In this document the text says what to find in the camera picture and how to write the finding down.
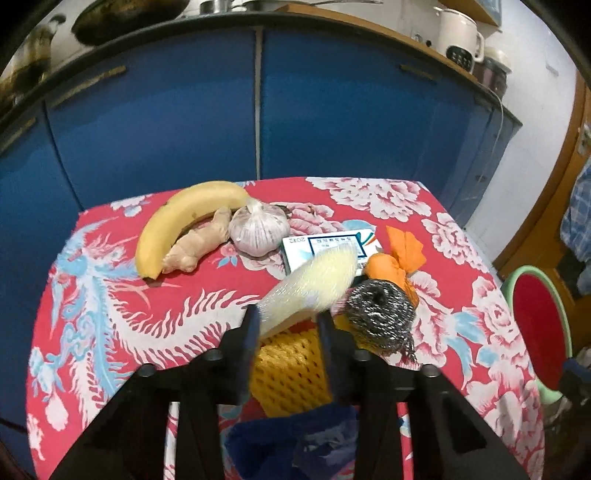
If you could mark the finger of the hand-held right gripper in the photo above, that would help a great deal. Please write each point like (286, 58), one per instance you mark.
(577, 378)

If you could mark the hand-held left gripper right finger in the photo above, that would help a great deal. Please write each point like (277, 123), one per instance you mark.
(334, 364)

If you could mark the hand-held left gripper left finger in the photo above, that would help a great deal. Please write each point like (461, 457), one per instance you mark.
(242, 355)

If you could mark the yellow foam fruit net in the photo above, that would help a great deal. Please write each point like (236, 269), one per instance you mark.
(291, 369)

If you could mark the red bin with green rim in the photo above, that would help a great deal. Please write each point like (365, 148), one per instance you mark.
(540, 332)

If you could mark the steel wool scourer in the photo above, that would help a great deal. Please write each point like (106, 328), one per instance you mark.
(378, 318)

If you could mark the pale yellow mesh sponge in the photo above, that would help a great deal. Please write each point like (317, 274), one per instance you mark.
(309, 286)

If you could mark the dark blue cloth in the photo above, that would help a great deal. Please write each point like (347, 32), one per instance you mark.
(277, 443)

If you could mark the knotted orange plastic bag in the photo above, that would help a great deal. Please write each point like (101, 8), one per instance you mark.
(392, 267)

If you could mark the white cardboard box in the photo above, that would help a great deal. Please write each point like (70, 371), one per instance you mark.
(300, 247)

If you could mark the red floral tablecloth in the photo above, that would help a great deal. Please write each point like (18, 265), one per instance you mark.
(138, 323)

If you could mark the ginger root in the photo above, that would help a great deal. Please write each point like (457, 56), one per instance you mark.
(198, 240)

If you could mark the garlic bulb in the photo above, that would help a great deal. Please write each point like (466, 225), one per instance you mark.
(258, 228)

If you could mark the blue plaid shirt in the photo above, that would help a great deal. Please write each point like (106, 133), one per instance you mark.
(577, 221)

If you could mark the yellow banana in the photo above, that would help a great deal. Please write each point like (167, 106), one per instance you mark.
(184, 207)

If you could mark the wooden door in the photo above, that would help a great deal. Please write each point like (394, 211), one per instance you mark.
(545, 194)

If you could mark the blue kitchen cabinet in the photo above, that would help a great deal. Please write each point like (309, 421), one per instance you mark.
(161, 115)

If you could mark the dark rice cooker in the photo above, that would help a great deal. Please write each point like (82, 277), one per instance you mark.
(494, 69)

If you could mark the dark wok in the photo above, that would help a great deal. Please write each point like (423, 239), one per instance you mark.
(124, 21)

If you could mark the steel steamer pot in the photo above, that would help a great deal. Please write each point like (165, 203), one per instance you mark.
(32, 50)

